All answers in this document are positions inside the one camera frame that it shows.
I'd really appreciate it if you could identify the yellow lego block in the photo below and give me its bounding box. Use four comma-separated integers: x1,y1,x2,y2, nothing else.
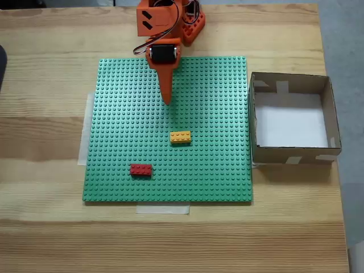
169,130,192,146

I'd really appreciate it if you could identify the red lego block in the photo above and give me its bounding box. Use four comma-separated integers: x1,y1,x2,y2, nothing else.
130,163,153,179

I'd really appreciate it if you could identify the black rounded object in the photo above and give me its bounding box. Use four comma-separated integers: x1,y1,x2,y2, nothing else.
0,44,9,93

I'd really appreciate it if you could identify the green lego baseplate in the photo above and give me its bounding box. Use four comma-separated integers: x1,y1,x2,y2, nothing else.
82,56,254,205

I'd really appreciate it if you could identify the short masking tape strip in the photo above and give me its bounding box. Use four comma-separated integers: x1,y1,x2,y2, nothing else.
135,203,191,216

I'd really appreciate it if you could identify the long masking tape strip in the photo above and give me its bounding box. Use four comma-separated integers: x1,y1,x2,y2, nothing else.
77,90,96,167

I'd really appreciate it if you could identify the open cardboard box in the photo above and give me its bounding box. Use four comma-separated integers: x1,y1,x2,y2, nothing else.
249,71,342,166

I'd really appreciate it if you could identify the gripper servo cable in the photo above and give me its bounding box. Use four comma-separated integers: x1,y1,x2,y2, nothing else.
133,0,180,57

